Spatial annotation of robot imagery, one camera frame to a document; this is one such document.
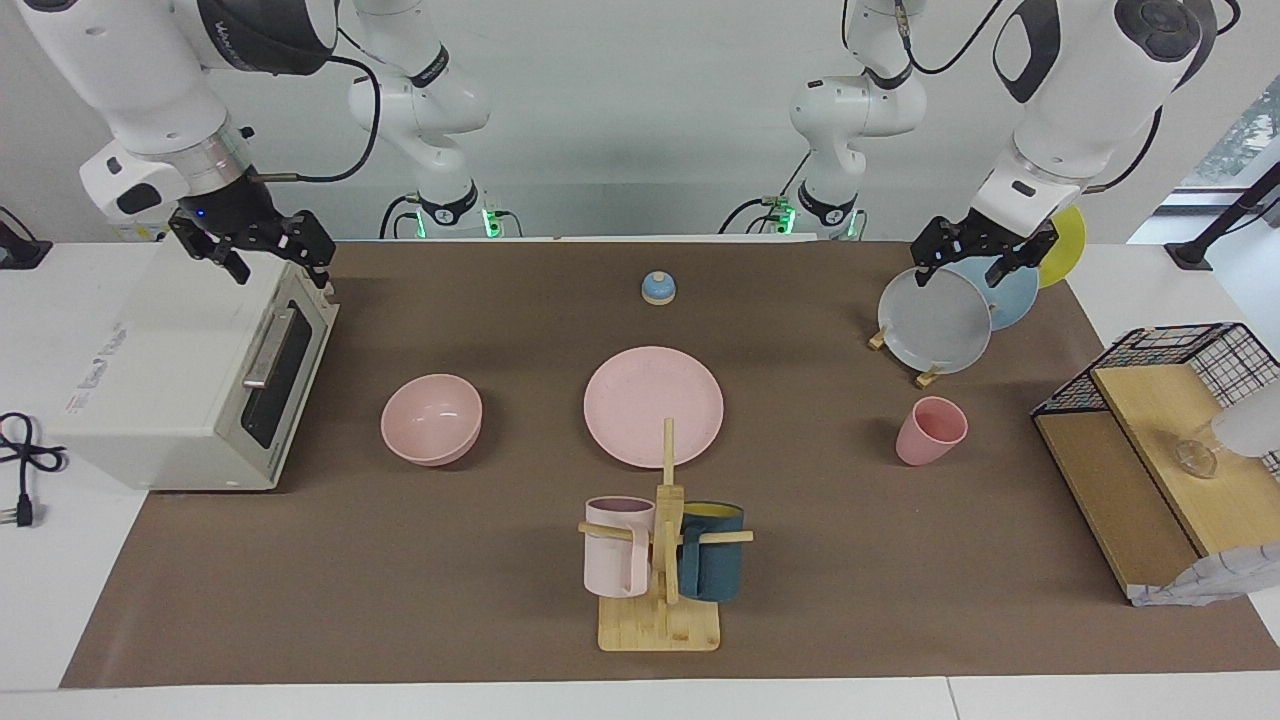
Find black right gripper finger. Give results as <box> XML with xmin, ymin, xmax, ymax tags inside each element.
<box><xmin>203</xmin><ymin>238</ymin><xmax>252</xmax><ymax>287</ymax></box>
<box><xmin>302</xmin><ymin>235</ymin><xmax>338</xmax><ymax>291</ymax></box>

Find black power cord with plug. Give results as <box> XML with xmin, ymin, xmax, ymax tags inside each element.
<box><xmin>0</xmin><ymin>412</ymin><xmax>67</xmax><ymax>529</ymax></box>

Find yellow plate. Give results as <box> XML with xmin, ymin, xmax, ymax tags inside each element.
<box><xmin>1035</xmin><ymin>205</ymin><xmax>1087</xmax><ymax>290</ymax></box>

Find light blue plate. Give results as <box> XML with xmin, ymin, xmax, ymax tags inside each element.
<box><xmin>945</xmin><ymin>255</ymin><xmax>1041</xmax><ymax>331</ymax></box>

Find brown table mat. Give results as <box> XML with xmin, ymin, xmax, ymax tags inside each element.
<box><xmin>60</xmin><ymin>240</ymin><xmax>1280</xmax><ymax>689</ymax></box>

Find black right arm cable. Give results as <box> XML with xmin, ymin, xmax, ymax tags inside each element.
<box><xmin>245</xmin><ymin>30</ymin><xmax>386</xmax><ymax>186</ymax></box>

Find wire and wood shelf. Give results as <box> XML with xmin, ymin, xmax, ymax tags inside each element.
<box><xmin>1031</xmin><ymin>322</ymin><xmax>1280</xmax><ymax>601</ymax></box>

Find wooden plate rack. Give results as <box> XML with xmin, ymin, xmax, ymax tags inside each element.
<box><xmin>867</xmin><ymin>325</ymin><xmax>946</xmax><ymax>389</ymax></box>

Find dark teal mug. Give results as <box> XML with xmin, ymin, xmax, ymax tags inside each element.
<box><xmin>678</xmin><ymin>501</ymin><xmax>746</xmax><ymax>603</ymax></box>

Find white toaster oven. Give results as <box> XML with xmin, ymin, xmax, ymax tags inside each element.
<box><xmin>45</xmin><ymin>240</ymin><xmax>341</xmax><ymax>493</ymax></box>

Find pink handleless cup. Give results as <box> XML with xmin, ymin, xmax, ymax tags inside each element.
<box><xmin>895</xmin><ymin>396</ymin><xmax>969</xmax><ymax>467</ymax></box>

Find grey plate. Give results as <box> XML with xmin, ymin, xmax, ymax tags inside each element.
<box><xmin>878</xmin><ymin>266</ymin><xmax>993</xmax><ymax>375</ymax></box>

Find pink plate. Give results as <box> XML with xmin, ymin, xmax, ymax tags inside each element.
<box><xmin>583</xmin><ymin>346</ymin><xmax>725</xmax><ymax>469</ymax></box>

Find black table clamp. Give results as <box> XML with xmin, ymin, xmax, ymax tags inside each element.
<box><xmin>0</xmin><ymin>205</ymin><xmax>53</xmax><ymax>271</ymax></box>

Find pink bowl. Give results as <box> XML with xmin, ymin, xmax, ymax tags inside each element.
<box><xmin>380</xmin><ymin>373</ymin><xmax>484</xmax><ymax>468</ymax></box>

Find black clamp stand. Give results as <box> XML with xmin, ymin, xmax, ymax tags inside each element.
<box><xmin>1165</xmin><ymin>160</ymin><xmax>1280</xmax><ymax>271</ymax></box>

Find frosted white cup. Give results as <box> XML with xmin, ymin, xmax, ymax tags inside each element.
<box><xmin>1210</xmin><ymin>380</ymin><xmax>1280</xmax><ymax>461</ymax></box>

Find pink mug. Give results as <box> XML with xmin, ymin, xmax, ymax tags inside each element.
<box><xmin>583</xmin><ymin>496</ymin><xmax>657</xmax><ymax>599</ymax></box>

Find wooden mug tree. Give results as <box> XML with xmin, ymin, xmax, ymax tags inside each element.
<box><xmin>578</xmin><ymin>418</ymin><xmax>754</xmax><ymax>653</ymax></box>

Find clear glass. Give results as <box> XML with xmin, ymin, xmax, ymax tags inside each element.
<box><xmin>1172</xmin><ymin>425</ymin><xmax>1223</xmax><ymax>479</ymax></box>

